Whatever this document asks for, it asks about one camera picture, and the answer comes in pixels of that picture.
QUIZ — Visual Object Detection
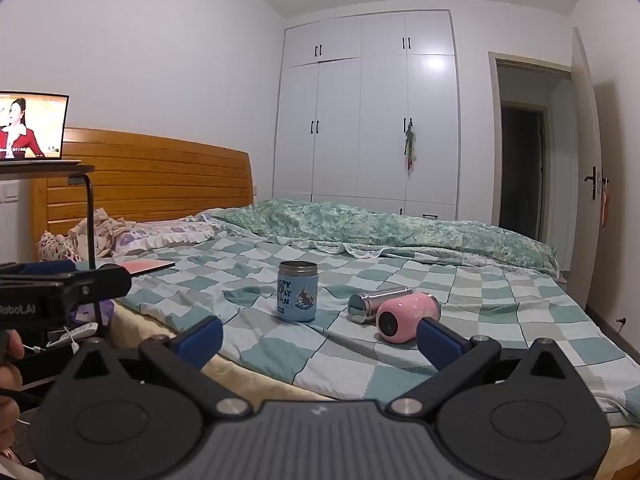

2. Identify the white wardrobe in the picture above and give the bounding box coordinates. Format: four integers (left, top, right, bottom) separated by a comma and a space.
272, 9, 461, 221

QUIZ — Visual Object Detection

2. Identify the silver steel cup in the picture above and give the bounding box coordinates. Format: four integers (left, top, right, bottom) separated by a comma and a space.
347, 286, 414, 324

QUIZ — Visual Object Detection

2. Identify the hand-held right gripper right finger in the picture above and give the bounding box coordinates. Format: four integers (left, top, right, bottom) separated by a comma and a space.
387, 317, 577, 419

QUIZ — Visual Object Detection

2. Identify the purple floral pillow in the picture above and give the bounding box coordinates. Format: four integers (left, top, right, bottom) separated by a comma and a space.
114, 214, 222, 252

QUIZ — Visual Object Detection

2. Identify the beige mattress pad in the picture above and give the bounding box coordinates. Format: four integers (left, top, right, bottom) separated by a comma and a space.
109, 304, 640, 480

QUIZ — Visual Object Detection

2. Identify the open laptop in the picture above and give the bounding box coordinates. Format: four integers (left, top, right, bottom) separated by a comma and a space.
0, 91, 82, 166

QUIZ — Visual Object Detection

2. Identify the pink flat book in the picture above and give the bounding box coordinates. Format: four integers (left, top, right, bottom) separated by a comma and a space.
96, 258, 176, 277

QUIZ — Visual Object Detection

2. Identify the door frame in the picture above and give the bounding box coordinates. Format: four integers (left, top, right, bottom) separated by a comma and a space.
487, 50, 574, 272

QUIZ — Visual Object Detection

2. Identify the purple cloth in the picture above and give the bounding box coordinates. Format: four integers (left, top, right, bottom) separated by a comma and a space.
69, 303, 117, 342

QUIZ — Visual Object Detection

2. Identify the pink cup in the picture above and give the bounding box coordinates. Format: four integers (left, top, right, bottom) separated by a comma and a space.
375, 295, 442, 345

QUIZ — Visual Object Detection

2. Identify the checked bed sheet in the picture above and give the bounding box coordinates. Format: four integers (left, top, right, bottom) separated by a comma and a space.
94, 234, 640, 430

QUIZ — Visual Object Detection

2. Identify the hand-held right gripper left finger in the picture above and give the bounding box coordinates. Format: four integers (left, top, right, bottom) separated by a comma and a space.
64, 316, 254, 419

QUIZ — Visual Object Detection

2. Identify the wooden headboard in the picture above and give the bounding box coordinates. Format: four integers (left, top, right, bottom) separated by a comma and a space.
32, 127, 252, 257

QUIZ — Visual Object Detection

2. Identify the hanging wardrobe ornament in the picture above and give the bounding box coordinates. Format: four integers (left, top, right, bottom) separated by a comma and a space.
402, 119, 417, 174

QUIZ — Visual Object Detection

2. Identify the blue printed cup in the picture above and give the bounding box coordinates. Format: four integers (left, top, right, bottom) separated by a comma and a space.
276, 260, 320, 324

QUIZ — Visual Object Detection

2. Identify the black door handle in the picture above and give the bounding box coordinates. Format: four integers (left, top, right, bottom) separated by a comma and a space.
584, 165, 609, 201

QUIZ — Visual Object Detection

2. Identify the white door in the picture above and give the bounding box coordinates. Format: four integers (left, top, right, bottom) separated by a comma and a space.
569, 27, 609, 313

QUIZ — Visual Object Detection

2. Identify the white remote control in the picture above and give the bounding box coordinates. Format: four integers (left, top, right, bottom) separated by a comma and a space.
46, 323, 99, 349

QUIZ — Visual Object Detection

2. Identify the person's left hand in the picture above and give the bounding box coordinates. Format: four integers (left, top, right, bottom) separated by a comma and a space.
0, 329, 24, 461

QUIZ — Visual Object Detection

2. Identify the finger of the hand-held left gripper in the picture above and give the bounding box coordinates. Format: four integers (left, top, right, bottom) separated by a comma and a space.
61, 263, 132, 307
0, 259, 77, 281

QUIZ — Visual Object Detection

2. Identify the pink dotted pillow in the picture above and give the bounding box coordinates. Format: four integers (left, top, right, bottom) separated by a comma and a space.
37, 230, 82, 264

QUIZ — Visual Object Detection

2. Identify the green floral quilt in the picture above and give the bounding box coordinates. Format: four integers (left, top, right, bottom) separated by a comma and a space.
206, 198, 560, 279

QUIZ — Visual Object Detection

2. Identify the cream floral cloth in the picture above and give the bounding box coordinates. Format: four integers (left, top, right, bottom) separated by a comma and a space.
65, 206, 137, 262

